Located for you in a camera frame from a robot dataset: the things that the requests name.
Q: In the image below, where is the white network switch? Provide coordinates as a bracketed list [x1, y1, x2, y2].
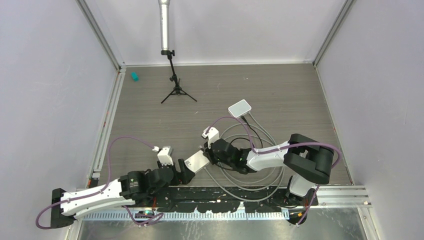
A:
[228, 99, 252, 118]
[184, 150, 210, 174]

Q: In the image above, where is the black cable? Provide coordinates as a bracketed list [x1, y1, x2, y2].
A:
[216, 115, 266, 173]

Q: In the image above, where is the grey ethernet cable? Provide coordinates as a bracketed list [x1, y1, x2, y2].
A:
[198, 112, 286, 203]

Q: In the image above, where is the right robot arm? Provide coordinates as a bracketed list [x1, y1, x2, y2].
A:
[203, 133, 342, 205]

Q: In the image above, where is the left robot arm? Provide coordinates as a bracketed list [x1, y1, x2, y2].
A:
[50, 159, 202, 229]

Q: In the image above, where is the black tripod stand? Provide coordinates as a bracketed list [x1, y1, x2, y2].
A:
[160, 50, 197, 104]

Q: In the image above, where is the teal small block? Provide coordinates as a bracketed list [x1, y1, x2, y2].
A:
[130, 72, 139, 82]

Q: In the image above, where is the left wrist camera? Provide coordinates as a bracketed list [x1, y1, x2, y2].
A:
[152, 146, 174, 167]

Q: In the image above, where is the white slotted cable duct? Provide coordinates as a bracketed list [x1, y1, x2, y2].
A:
[83, 209, 290, 221]

